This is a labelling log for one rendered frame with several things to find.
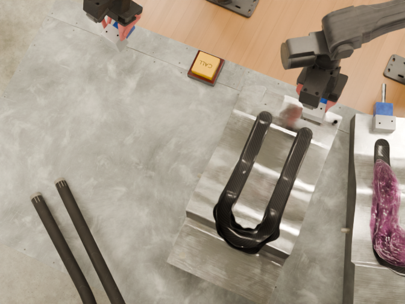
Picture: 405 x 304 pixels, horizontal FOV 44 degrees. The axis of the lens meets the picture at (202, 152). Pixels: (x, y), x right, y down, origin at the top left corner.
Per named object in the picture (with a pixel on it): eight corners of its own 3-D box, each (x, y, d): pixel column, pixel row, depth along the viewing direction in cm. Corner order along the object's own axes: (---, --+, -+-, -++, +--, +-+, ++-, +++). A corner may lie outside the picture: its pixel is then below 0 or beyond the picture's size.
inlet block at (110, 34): (135, 6, 134) (131, -6, 129) (150, 15, 133) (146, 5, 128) (105, 43, 132) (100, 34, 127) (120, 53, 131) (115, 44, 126)
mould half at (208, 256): (244, 91, 138) (246, 72, 125) (335, 127, 134) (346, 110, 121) (169, 263, 127) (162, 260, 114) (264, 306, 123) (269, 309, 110)
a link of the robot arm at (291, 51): (286, 82, 107) (299, 57, 95) (277, 46, 109) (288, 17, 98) (338, 74, 108) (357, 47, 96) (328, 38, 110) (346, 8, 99)
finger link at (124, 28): (120, 50, 125) (125, 20, 118) (99, 35, 126) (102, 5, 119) (137, 38, 129) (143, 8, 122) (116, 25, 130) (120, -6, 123)
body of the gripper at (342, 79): (338, 101, 111) (345, 76, 105) (295, 85, 114) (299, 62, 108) (347, 81, 115) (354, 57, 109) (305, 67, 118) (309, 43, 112)
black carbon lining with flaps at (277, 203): (258, 111, 129) (261, 98, 120) (317, 134, 126) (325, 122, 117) (204, 236, 121) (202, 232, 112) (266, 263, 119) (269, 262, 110)
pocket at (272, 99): (265, 92, 132) (266, 87, 128) (284, 99, 131) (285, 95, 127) (258, 107, 131) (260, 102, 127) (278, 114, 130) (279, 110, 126)
